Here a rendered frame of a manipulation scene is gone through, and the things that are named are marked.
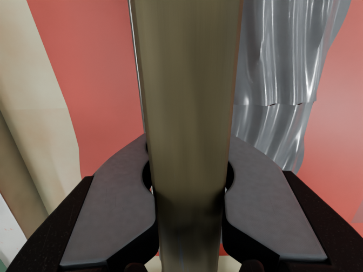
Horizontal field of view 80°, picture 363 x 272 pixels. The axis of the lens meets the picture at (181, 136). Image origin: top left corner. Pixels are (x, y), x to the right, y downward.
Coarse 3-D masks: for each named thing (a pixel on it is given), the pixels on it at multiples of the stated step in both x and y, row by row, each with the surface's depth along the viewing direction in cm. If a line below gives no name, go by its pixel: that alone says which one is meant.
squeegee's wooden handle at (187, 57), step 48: (144, 0) 5; (192, 0) 5; (240, 0) 6; (144, 48) 6; (192, 48) 6; (144, 96) 7; (192, 96) 6; (192, 144) 7; (192, 192) 8; (192, 240) 10
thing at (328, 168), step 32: (96, 128) 19; (128, 128) 19; (320, 128) 19; (352, 128) 19; (96, 160) 20; (320, 160) 21; (352, 160) 21; (320, 192) 23; (352, 192) 23; (352, 224) 25
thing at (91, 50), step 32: (32, 0) 14; (64, 0) 14; (96, 0) 14; (352, 0) 14; (64, 32) 15; (96, 32) 15; (128, 32) 15; (352, 32) 15; (64, 64) 16; (96, 64) 16; (128, 64) 16; (352, 64) 16; (64, 96) 17; (96, 96) 17; (128, 96) 17; (320, 96) 18; (352, 96) 18
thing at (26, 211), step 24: (0, 120) 18; (0, 144) 18; (0, 168) 18; (24, 168) 20; (0, 192) 18; (24, 192) 20; (0, 216) 19; (24, 216) 20; (0, 240) 20; (24, 240) 20
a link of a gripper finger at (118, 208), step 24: (144, 144) 11; (120, 168) 10; (144, 168) 10; (96, 192) 8; (120, 192) 8; (144, 192) 8; (96, 216) 7; (120, 216) 7; (144, 216) 7; (72, 240) 7; (96, 240) 7; (120, 240) 7; (144, 240) 7; (72, 264) 6; (96, 264) 6; (120, 264) 7
